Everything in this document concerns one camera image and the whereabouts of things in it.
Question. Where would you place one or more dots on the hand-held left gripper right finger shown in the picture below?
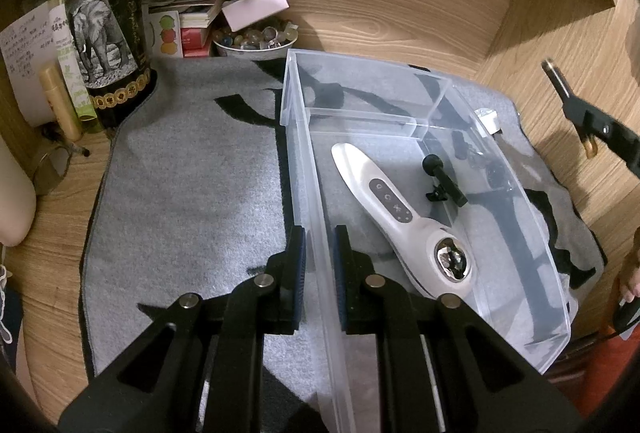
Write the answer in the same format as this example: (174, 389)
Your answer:
(341, 263)

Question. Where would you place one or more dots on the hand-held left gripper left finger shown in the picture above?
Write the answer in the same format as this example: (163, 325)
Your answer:
(300, 263)

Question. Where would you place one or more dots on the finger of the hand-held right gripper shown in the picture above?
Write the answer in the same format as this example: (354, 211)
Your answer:
(582, 110)

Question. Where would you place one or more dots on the white handheld massager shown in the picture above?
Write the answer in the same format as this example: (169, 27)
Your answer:
(390, 198)

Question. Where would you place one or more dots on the white charger plug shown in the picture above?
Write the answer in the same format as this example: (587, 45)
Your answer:
(489, 118)

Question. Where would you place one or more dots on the black clip microphone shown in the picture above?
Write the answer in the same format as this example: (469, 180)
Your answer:
(445, 180)

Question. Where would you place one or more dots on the clear plastic storage box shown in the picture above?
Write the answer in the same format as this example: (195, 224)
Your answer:
(500, 263)

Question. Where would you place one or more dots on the person's right hand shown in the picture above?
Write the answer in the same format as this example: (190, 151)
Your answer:
(631, 285)

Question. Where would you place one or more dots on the orange red cloth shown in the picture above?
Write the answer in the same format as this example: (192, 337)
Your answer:
(610, 348)

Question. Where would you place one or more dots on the grey mat with black pattern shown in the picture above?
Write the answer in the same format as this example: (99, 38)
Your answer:
(200, 193)

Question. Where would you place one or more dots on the white bowl of stones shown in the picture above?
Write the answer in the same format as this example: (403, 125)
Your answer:
(250, 50)

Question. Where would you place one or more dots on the pale pink card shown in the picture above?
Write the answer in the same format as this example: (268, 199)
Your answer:
(255, 5)

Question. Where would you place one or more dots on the stack of books and papers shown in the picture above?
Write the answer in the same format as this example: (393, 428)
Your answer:
(197, 20)

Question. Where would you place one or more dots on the white box with fruit print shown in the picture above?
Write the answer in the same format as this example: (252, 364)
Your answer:
(164, 33)

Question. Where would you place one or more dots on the small clear glass jar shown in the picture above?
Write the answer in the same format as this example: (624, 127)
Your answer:
(50, 168)

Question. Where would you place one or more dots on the yellow tube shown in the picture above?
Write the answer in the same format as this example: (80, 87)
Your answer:
(57, 103)

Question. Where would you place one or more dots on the pale pink mug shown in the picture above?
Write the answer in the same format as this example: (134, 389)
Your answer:
(15, 198)

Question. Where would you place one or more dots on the green and white tube bottle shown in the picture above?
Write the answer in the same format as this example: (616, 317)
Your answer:
(67, 63)

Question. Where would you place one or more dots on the white handwritten note paper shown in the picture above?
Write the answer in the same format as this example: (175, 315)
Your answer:
(25, 48)

